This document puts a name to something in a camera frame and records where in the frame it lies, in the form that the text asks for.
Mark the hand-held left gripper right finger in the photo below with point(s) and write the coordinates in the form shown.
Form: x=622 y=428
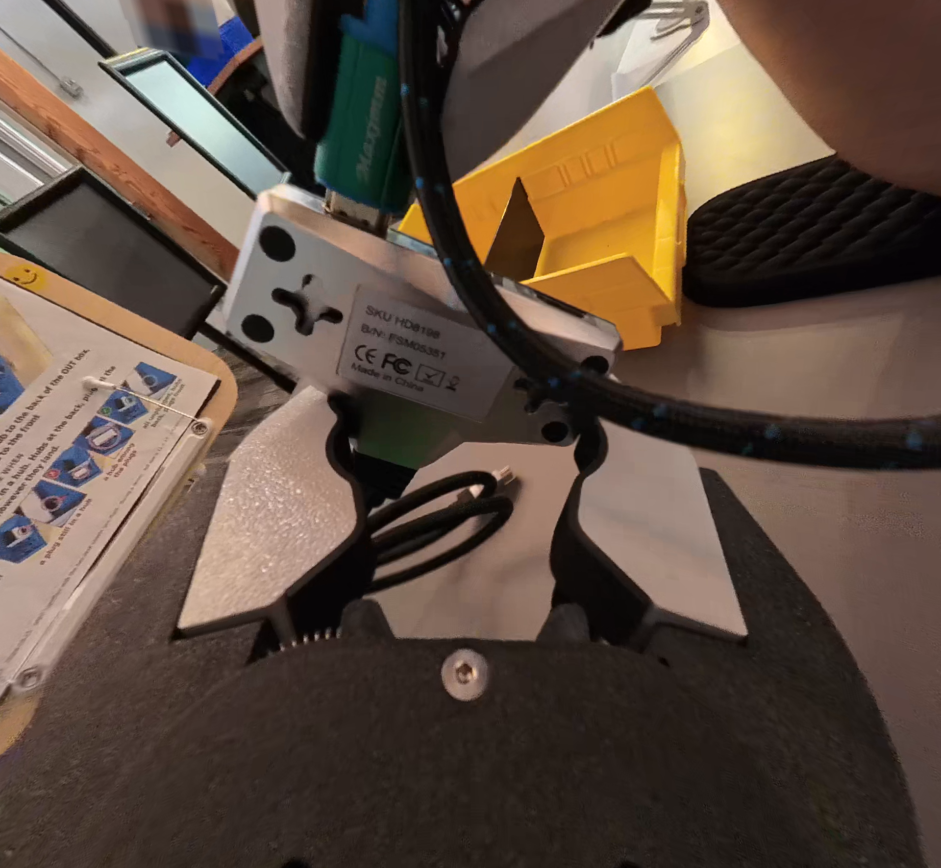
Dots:
x=662 y=516

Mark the black round object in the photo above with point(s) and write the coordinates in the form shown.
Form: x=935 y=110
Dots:
x=809 y=229

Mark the yellow smiley sticker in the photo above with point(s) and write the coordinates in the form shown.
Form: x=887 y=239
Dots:
x=21 y=275

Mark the printed instruction sheet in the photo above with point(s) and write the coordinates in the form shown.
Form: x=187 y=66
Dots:
x=59 y=486

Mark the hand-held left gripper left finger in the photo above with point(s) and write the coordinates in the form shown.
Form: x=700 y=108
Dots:
x=272 y=516

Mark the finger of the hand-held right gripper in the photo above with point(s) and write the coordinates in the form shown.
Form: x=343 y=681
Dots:
x=544 y=16
x=294 y=16

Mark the instruction sheet on stand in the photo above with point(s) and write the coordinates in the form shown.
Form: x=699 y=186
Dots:
x=221 y=369

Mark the person's right forearm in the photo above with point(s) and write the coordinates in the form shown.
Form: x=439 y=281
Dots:
x=824 y=45

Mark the dark bin divider panel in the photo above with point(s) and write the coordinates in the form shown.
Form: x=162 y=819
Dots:
x=515 y=236

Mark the yellow plastic bin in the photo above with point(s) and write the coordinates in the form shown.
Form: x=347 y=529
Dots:
x=588 y=222

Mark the silver port hub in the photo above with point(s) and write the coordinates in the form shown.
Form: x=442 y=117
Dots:
x=427 y=325

